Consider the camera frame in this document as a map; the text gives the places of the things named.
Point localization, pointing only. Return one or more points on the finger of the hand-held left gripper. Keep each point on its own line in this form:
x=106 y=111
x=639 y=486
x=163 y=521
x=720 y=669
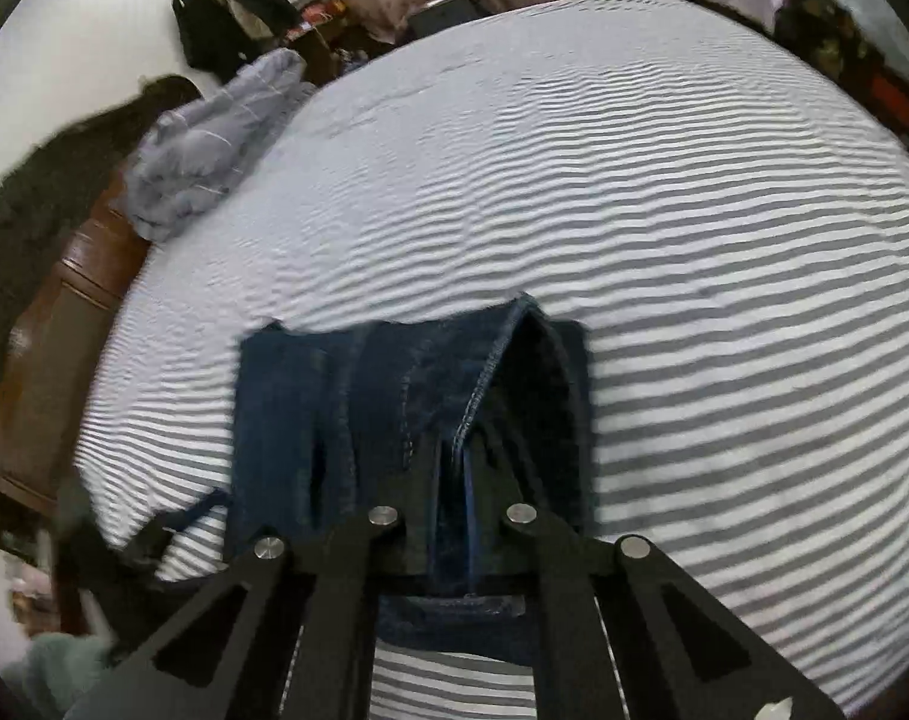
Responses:
x=192 y=514

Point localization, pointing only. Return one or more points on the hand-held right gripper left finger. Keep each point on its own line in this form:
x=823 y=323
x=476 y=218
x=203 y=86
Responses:
x=417 y=532

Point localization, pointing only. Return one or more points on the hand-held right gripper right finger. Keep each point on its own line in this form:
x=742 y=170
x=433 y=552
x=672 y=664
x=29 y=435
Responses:
x=471 y=525

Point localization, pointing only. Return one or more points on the dark blue jeans pants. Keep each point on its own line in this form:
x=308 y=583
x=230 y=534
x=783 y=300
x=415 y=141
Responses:
x=289 y=405

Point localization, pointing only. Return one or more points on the person's left forearm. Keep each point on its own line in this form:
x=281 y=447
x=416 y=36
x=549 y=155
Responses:
x=64 y=675

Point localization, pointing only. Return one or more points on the dark wooden bed headboard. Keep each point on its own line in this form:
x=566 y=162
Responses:
x=42 y=300

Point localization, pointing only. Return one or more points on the grey quilted blanket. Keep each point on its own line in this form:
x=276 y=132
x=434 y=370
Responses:
x=199 y=157

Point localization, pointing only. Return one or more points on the striped bed sheet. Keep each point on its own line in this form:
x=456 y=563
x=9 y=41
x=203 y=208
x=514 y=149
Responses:
x=574 y=165

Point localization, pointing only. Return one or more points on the black hanging clothing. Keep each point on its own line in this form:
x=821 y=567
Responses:
x=207 y=30

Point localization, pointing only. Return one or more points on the red box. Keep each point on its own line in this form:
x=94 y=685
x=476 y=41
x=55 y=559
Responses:
x=897 y=97

